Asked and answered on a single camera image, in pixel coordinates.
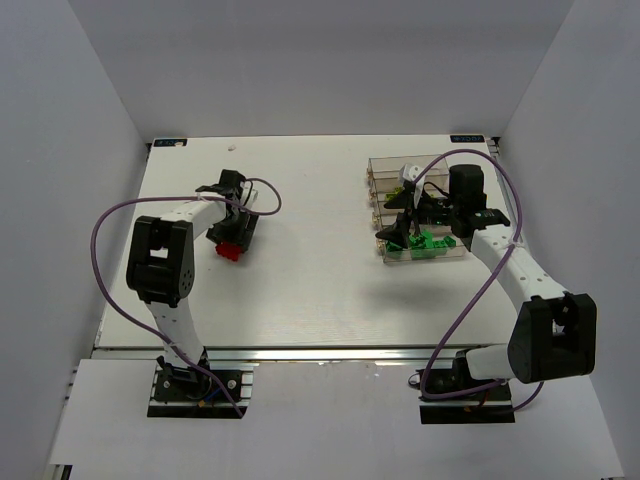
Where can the small green lego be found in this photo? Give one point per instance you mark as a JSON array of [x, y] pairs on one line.
[[451, 242]]

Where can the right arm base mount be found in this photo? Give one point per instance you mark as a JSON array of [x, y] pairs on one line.
[[491, 406]]

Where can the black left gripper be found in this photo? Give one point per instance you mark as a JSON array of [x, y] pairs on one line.
[[235, 230]]

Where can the clear bin front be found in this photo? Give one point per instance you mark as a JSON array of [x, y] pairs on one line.
[[433, 243]]

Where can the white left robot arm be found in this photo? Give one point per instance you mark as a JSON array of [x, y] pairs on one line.
[[161, 263]]

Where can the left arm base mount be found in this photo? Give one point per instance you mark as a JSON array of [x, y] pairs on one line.
[[184, 393]]

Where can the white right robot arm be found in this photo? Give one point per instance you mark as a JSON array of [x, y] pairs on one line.
[[554, 335]]

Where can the red jagged lego pieces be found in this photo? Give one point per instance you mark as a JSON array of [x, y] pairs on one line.
[[230, 251]]

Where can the green square lego brick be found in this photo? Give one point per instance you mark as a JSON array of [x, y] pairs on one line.
[[421, 241]]

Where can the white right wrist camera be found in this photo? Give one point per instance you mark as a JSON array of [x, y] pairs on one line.
[[414, 174]]

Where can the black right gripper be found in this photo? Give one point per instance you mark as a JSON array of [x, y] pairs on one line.
[[415, 215]]

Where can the lime square lego brick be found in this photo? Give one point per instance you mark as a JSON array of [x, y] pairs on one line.
[[389, 196]]

